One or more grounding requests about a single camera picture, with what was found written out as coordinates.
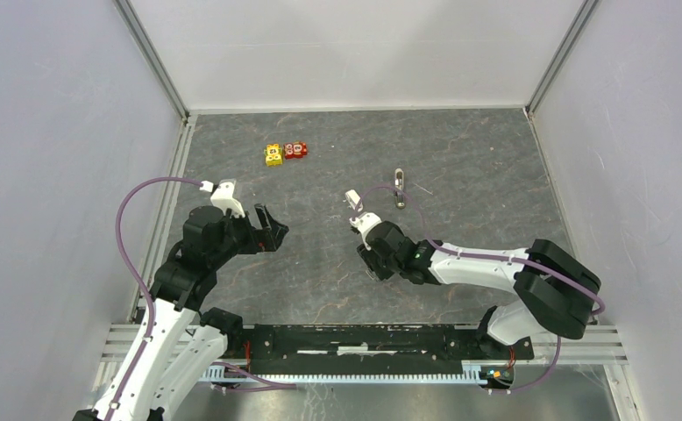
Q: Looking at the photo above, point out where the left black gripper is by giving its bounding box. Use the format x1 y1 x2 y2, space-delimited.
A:
210 203 288 268

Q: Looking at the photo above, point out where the brown white stapler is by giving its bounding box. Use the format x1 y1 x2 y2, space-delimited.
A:
394 168 406 210

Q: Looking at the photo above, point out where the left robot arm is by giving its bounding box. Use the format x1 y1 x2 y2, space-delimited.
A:
74 204 289 420

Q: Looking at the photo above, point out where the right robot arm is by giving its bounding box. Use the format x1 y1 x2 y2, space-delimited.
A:
353 219 604 358

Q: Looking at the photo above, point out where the yellow toy block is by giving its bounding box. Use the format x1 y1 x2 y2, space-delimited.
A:
264 144 284 167

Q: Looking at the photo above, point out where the red toy block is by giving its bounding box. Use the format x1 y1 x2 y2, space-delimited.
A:
283 141 308 160

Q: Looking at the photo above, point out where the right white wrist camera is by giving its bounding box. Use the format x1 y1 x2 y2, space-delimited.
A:
349 212 382 250

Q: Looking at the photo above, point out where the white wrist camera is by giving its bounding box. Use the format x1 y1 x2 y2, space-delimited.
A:
200 179 246 218
349 212 382 250

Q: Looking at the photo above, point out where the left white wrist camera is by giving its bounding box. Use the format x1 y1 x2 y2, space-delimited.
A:
200 179 246 218

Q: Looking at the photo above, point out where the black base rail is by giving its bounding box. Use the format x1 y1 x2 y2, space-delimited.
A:
222 324 535 377

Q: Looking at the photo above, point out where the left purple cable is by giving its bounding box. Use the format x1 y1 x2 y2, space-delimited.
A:
103 176 215 421

